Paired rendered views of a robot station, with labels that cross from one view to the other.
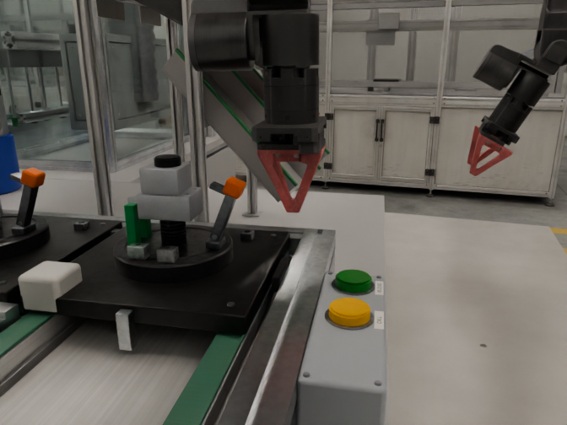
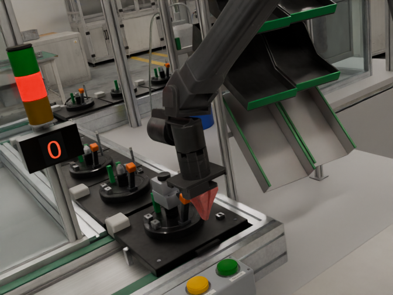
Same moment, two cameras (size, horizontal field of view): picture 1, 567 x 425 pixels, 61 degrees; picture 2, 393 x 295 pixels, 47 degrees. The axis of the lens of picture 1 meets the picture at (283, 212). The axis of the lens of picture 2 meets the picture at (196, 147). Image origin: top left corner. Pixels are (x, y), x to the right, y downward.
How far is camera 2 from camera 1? 0.66 m
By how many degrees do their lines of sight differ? 45
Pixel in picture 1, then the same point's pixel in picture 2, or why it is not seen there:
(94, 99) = not seen: hidden behind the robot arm
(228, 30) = (158, 130)
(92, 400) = (103, 282)
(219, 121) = (236, 134)
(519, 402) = not seen: outside the picture
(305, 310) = (186, 275)
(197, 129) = (221, 140)
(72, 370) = (110, 266)
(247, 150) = (248, 156)
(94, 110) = not seen: hidden behind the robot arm
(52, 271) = (116, 220)
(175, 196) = (162, 196)
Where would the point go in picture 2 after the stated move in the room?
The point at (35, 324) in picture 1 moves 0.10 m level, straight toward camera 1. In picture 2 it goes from (107, 241) to (87, 268)
